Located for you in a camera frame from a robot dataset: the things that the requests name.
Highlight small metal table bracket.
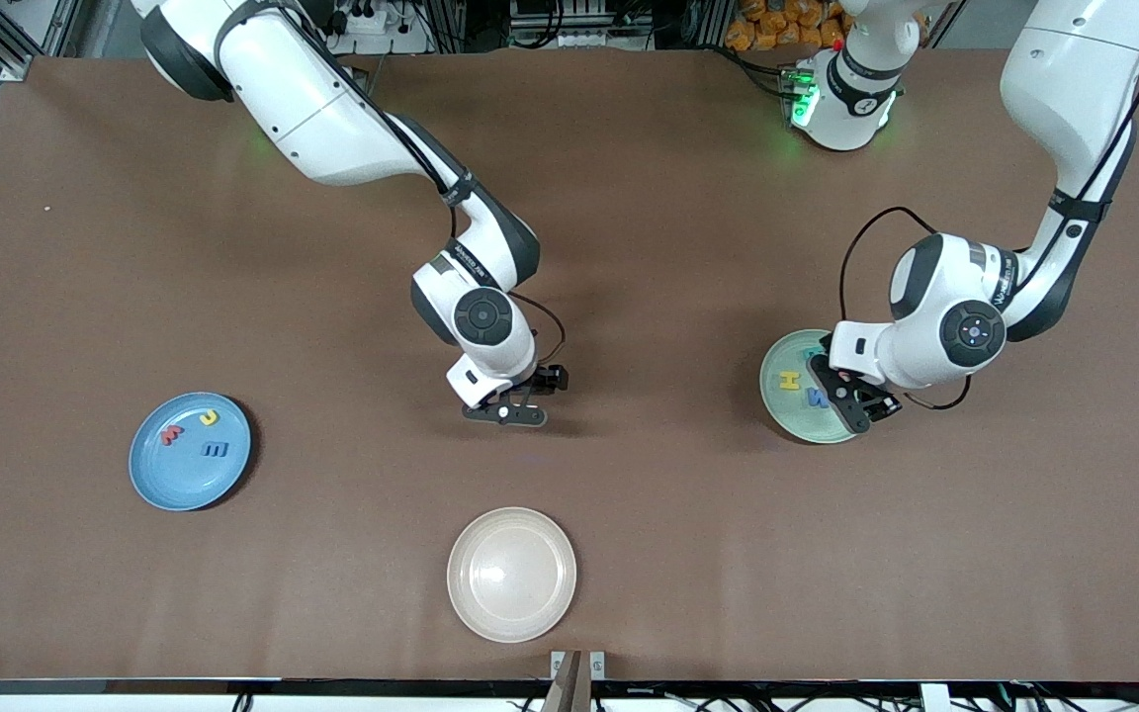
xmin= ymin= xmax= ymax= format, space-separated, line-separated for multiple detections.
xmin=550 ymin=651 xmax=606 ymax=681

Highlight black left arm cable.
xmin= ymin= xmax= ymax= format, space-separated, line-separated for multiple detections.
xmin=838 ymin=0 xmax=1139 ymax=412

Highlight brown wooden strip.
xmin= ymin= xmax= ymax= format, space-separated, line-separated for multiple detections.
xmin=542 ymin=651 xmax=592 ymax=712

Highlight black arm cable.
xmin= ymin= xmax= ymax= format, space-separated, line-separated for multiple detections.
xmin=838 ymin=0 xmax=1139 ymax=412
xmin=214 ymin=0 xmax=569 ymax=369

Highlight beige plate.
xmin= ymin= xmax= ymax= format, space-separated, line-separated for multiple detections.
xmin=447 ymin=507 xmax=578 ymax=644

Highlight white power strip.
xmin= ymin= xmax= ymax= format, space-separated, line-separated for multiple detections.
xmin=317 ymin=0 xmax=432 ymax=55
xmin=515 ymin=28 xmax=650 ymax=50

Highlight light green plate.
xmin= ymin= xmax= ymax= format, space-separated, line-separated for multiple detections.
xmin=760 ymin=329 xmax=862 ymax=444

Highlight blue plate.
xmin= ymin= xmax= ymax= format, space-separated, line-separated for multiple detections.
xmin=129 ymin=393 xmax=252 ymax=512

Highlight aluminium frame profile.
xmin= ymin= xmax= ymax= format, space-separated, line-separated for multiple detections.
xmin=0 ymin=0 xmax=86 ymax=82

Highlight bag of orange fruit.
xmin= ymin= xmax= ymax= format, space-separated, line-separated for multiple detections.
xmin=726 ymin=0 xmax=849 ymax=52

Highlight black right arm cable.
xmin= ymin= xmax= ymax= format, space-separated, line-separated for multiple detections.
xmin=214 ymin=0 xmax=569 ymax=369

